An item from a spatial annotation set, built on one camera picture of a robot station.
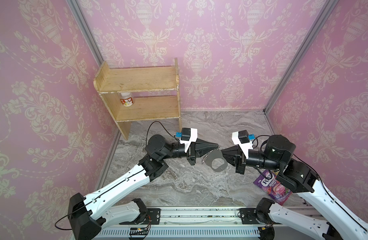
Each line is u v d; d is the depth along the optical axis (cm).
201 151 48
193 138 43
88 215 38
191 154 47
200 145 49
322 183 41
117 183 44
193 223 73
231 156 50
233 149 52
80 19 73
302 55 86
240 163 46
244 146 46
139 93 113
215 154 50
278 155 42
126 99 91
